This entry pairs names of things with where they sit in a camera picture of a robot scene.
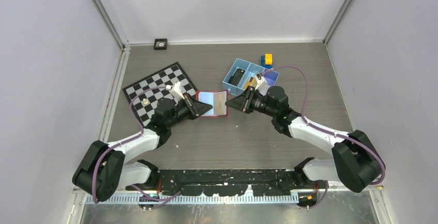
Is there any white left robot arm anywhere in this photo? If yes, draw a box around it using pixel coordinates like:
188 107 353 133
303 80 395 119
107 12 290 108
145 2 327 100
72 93 213 203

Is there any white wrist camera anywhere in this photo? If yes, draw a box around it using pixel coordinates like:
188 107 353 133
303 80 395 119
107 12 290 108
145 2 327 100
165 82 184 103
254 73 270 94

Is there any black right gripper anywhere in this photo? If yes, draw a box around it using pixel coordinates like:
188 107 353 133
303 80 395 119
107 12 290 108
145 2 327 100
225 86 277 118

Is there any black square wall socket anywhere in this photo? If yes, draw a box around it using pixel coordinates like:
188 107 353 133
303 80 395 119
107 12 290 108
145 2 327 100
153 38 168 50

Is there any light blue drawer box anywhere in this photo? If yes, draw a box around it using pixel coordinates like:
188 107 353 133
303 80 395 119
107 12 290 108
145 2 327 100
222 58 250 96
237 63 264 95

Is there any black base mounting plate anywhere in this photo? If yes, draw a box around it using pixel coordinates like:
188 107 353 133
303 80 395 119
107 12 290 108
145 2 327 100
135 163 328 197

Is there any light blue middle drawer box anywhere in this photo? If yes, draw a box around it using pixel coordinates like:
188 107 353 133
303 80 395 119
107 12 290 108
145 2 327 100
237 63 264 95

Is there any orange card in drawer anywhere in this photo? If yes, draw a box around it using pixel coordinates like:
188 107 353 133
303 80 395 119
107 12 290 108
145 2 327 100
243 77 257 90

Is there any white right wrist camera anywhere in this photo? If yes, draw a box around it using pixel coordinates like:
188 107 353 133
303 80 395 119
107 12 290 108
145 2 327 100
254 73 270 94

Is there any tan patterned card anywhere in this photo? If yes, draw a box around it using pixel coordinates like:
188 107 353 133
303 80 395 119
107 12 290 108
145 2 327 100
214 92 227 116

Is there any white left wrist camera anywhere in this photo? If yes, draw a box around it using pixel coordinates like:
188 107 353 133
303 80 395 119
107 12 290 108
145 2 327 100
165 82 184 103

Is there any purple drawer box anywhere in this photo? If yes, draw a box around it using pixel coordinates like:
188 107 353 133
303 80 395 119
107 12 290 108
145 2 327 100
262 68 279 86

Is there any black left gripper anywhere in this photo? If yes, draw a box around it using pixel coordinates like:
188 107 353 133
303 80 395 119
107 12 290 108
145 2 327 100
166 93 211 128

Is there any black card in drawer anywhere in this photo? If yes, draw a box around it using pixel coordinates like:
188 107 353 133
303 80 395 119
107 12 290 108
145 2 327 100
228 68 245 87

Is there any blue orange toy block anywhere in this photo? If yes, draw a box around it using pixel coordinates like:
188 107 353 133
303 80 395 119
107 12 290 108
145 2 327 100
260 53 273 69

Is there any red leather card holder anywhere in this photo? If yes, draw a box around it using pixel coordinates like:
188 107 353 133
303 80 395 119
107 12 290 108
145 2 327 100
196 90 228 117

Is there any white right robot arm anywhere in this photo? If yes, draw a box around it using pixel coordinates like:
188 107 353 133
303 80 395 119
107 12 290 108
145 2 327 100
226 86 386 193

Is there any black white chessboard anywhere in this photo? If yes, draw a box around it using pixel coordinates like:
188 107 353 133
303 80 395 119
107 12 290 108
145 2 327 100
122 62 197 126

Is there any light blue left drawer box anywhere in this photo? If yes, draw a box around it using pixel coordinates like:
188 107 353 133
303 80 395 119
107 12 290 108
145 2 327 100
222 58 250 96

